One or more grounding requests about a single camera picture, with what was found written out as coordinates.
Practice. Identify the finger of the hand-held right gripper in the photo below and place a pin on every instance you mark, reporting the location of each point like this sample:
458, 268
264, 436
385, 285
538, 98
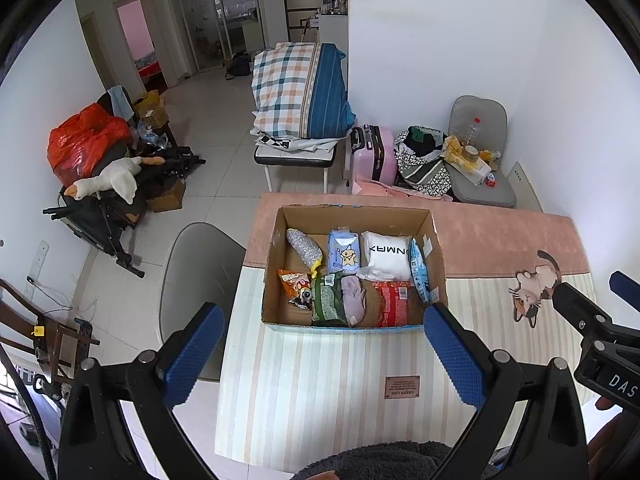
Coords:
580, 307
627, 287

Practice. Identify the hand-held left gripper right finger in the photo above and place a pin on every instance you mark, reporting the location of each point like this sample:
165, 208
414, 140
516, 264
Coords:
455, 355

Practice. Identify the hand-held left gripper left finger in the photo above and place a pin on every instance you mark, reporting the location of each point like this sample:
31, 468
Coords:
195, 355

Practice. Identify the red snack packet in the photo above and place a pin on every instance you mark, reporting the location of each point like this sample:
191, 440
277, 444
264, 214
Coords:
392, 305

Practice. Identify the blue wet wipes pack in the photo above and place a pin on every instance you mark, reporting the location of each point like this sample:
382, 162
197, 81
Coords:
419, 270

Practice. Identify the cardboard box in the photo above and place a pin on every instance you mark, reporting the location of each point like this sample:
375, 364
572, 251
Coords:
430, 255

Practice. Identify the purple sock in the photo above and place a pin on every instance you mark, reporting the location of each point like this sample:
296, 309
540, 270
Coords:
354, 300

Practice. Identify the orange snack packet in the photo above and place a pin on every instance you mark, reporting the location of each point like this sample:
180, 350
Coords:
292, 285

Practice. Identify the white soft pack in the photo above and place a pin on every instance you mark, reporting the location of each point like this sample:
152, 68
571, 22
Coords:
385, 252

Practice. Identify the green packet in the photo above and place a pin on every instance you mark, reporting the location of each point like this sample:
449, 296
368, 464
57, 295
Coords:
327, 300

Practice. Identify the blue cartoon tissue pack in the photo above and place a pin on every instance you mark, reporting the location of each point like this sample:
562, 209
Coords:
345, 252

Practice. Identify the silver speckled packet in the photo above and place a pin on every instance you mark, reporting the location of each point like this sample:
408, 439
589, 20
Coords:
302, 247

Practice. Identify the person's right hand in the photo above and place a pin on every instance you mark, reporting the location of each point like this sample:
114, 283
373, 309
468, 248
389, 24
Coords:
615, 435

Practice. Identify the grey shell chair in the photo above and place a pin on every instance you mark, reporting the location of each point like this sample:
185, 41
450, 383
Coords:
200, 280

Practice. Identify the white leaning board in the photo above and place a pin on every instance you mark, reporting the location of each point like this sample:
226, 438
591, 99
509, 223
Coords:
525, 187

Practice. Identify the dark wooden chair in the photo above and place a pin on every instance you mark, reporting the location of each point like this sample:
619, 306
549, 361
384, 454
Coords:
55, 335

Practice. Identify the small red white box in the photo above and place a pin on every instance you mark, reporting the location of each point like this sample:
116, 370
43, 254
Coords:
491, 179

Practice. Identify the brown floor carton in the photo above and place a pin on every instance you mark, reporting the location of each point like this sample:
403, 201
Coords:
167, 197

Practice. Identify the black folded stroller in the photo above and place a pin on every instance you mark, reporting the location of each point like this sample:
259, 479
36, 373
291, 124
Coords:
100, 220

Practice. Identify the white packet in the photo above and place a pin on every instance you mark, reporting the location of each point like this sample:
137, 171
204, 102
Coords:
477, 169

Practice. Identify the pink paper bag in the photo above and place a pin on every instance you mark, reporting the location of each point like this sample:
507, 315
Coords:
375, 188

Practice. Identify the black white patterned tote bag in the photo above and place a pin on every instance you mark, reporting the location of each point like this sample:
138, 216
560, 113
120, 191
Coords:
425, 172

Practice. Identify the brown tape roll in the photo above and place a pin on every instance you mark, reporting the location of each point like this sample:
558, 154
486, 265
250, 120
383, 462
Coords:
469, 154

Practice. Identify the white goose plush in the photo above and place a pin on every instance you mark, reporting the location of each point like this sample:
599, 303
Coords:
117, 177

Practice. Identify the yellow plastic bag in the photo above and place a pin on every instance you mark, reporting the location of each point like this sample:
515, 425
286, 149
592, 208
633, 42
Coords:
452, 149

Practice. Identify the clear plastic bottle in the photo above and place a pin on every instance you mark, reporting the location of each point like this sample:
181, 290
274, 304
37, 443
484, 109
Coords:
475, 132

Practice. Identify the pink suitcase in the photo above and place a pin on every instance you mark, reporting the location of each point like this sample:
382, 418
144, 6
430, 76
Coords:
375, 152

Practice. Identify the grey padded chair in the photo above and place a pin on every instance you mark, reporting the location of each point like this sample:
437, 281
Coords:
480, 107

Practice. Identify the red plastic bag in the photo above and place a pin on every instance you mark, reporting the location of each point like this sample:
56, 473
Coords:
80, 140

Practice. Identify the yellow carton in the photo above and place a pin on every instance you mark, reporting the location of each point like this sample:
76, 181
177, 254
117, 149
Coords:
150, 107

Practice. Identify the light blue towel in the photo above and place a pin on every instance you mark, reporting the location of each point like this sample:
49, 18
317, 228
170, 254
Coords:
120, 102

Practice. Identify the plaid folded quilt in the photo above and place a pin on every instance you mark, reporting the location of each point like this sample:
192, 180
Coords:
295, 90

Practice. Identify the black floor bag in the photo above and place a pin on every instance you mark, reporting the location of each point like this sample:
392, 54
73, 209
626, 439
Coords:
238, 66

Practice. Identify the glass sliding door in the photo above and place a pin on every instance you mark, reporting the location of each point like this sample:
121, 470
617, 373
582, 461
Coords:
220, 20

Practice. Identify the white cabinet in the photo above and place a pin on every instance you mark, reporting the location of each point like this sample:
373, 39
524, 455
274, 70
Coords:
334, 32

